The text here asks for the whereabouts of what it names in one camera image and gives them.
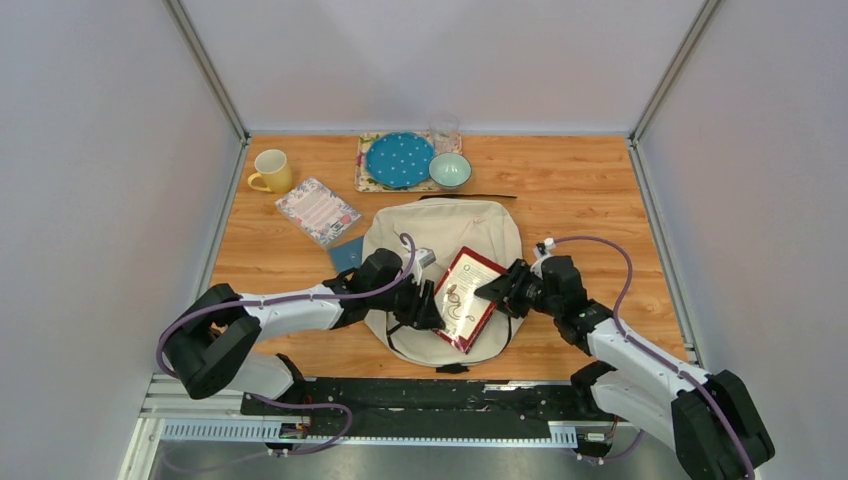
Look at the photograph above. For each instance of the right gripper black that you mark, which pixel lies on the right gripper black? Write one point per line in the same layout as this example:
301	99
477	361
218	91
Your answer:
507	287

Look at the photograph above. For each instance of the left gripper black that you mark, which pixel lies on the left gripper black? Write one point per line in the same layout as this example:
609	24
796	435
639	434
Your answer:
423	313

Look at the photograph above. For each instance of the red white book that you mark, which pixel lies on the red white book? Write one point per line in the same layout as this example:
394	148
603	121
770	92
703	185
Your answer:
464	313

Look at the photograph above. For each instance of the beige canvas backpack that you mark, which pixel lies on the beige canvas backpack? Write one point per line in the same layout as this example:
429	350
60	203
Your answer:
445	226

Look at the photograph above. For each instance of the blue leather wallet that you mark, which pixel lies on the blue leather wallet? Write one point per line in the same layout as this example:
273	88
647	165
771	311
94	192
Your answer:
347	255

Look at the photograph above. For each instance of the floral cover book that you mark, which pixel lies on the floral cover book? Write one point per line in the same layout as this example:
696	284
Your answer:
318	212

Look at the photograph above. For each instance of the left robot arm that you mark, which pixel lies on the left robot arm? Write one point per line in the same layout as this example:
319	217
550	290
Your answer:
210	347

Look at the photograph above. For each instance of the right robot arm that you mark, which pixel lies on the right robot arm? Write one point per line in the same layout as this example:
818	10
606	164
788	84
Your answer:
708	420

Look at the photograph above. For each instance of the light teal bowl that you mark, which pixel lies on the light teal bowl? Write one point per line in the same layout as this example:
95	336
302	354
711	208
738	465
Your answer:
450	170

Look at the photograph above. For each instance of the floral tray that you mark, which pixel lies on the floral tray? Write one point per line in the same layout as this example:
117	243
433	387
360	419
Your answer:
366	183

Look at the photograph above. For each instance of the blue polka dot plate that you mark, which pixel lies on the blue polka dot plate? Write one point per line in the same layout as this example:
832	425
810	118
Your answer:
399	159

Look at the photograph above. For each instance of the clear drinking glass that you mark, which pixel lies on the clear drinking glass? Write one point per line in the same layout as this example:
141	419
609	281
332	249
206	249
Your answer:
444	132

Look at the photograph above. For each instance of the yellow mug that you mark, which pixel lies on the yellow mug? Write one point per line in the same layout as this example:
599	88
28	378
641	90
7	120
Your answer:
273	173

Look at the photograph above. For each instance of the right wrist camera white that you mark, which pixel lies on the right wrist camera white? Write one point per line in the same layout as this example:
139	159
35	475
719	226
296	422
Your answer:
542	251

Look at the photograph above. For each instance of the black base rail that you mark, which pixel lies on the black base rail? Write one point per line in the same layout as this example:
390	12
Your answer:
440	409

